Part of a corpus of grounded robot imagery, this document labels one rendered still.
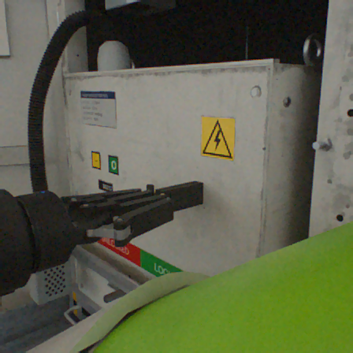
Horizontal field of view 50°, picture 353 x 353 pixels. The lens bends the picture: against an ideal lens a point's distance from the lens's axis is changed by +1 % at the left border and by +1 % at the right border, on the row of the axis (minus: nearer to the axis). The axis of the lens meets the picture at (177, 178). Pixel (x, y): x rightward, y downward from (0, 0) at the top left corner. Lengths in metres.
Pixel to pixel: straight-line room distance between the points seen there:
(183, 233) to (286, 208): 0.16
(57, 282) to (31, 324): 0.16
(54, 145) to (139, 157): 0.37
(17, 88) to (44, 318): 0.51
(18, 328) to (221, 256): 0.55
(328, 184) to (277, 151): 0.06
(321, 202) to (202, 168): 0.15
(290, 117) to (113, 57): 0.38
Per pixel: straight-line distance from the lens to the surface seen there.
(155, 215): 0.41
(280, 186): 0.46
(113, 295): 0.69
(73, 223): 0.38
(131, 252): 0.68
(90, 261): 0.74
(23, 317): 0.93
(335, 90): 0.43
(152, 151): 0.58
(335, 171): 0.43
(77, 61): 0.89
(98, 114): 0.70
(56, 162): 0.94
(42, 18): 0.94
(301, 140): 0.48
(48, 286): 0.81
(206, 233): 0.52
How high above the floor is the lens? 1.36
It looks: 13 degrees down
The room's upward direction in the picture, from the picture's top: straight up
